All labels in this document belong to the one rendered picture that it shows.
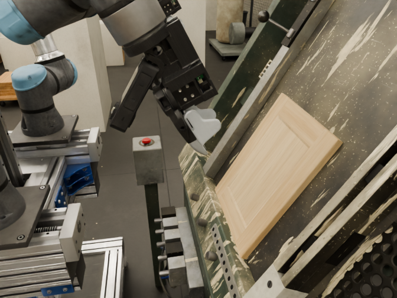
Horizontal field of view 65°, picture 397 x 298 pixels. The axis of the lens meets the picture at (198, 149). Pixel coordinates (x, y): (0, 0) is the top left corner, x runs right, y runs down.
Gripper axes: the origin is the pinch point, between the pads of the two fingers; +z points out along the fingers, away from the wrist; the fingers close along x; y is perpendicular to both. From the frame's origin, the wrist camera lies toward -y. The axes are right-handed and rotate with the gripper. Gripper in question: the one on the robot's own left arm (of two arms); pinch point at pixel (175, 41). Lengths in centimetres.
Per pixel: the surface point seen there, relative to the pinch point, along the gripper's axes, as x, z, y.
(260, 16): -10.3, 4.5, 27.9
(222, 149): -17.6, 37.7, -3.5
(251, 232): -54, 42, -5
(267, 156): -38, 34, 9
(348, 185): -71, 23, 18
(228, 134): -15.2, 34.5, 1.0
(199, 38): 356, 92, 19
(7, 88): 300, 10, -229
